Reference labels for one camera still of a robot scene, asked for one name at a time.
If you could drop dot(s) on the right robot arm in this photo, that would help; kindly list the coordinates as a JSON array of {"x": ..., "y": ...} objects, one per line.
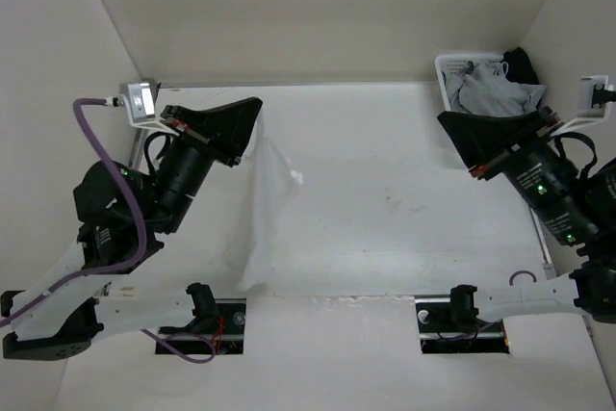
[{"x": 575, "y": 205}]

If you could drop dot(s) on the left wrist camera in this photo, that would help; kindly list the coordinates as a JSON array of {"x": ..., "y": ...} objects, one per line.
[{"x": 138, "y": 100}]

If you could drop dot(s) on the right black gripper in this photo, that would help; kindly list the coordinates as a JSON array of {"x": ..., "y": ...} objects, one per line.
[{"x": 477, "y": 137}]

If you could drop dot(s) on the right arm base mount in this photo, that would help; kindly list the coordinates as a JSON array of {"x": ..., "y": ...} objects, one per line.
[{"x": 450, "y": 324}]

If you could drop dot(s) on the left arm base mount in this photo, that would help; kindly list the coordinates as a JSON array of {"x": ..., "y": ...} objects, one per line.
[{"x": 216, "y": 329}]

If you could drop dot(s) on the white tank top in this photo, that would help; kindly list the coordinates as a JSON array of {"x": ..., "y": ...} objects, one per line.
[{"x": 273, "y": 183}]

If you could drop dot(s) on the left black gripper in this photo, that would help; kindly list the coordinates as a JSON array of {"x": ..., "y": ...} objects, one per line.
[{"x": 226, "y": 130}]

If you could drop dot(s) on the black tank top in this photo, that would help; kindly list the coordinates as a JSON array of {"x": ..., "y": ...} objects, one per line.
[{"x": 519, "y": 67}]

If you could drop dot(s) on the grey tank top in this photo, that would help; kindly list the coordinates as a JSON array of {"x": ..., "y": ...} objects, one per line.
[{"x": 483, "y": 90}]

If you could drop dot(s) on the white plastic laundry basket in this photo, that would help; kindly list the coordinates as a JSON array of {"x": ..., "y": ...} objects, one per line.
[{"x": 450, "y": 63}]

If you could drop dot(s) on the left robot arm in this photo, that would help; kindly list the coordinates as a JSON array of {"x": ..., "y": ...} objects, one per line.
[{"x": 123, "y": 213}]

